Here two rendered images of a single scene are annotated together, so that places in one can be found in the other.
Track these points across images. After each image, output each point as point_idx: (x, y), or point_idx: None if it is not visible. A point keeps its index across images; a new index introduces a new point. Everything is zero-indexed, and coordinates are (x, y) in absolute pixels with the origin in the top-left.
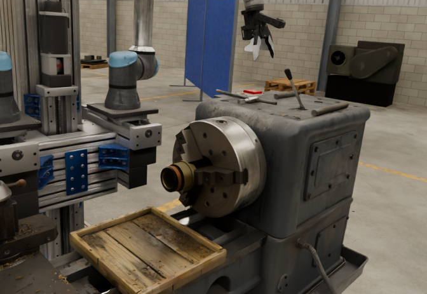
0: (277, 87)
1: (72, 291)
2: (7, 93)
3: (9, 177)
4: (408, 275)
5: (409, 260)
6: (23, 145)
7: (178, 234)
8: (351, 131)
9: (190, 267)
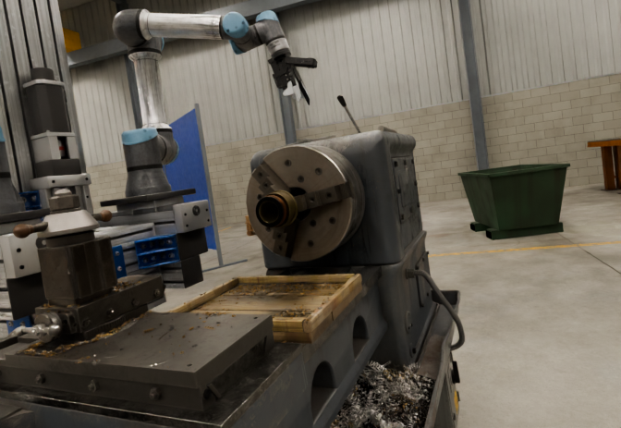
0: None
1: (240, 315)
2: (5, 173)
3: (32, 282)
4: (474, 330)
5: (466, 318)
6: None
7: (291, 286)
8: (407, 155)
9: (339, 291)
